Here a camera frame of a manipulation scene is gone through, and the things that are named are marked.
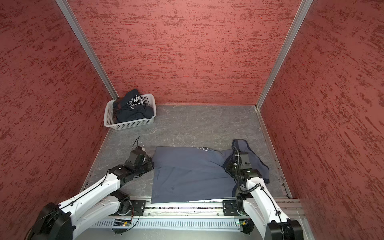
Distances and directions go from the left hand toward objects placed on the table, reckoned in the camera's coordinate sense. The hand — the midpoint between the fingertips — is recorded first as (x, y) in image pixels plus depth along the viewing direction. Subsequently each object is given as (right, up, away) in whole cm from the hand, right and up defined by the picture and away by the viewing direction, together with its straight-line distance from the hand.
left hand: (154, 166), depth 86 cm
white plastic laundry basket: (-12, +43, +29) cm, 53 cm away
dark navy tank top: (-25, +37, +24) cm, 51 cm away
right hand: (+41, -2, -1) cm, 41 cm away
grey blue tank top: (+22, -4, -1) cm, 22 cm away
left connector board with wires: (-14, -25, -12) cm, 31 cm away
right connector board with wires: (+50, -24, -15) cm, 58 cm away
